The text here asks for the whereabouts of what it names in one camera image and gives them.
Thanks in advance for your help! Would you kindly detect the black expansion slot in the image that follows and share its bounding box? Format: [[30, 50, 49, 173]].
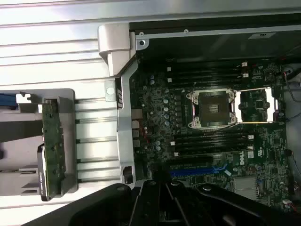
[[166, 154, 213, 166]]

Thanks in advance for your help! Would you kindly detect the grey parts rack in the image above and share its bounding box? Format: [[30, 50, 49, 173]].
[[0, 88, 79, 202]]

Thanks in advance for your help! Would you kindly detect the blue expansion slot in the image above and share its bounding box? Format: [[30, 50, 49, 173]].
[[168, 167, 228, 179]]

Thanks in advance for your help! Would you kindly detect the silver chipset heatsink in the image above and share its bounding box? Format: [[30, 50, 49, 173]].
[[232, 176, 259, 203]]

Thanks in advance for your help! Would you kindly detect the CPU socket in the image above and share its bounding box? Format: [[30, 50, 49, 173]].
[[185, 88, 237, 129]]

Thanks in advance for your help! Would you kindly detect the green motherboard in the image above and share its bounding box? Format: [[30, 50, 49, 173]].
[[130, 57, 292, 208]]

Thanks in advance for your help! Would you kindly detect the thin red black wire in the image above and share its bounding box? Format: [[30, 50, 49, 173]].
[[283, 70, 301, 104]]

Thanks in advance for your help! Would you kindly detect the hard disk with blue carrier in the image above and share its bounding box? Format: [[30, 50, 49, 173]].
[[0, 92, 17, 112]]

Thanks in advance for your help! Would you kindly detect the open dark PC case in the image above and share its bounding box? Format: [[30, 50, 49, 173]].
[[97, 20, 301, 212]]

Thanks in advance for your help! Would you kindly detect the metal socket cover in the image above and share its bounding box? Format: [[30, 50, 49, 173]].
[[236, 87, 279, 123]]

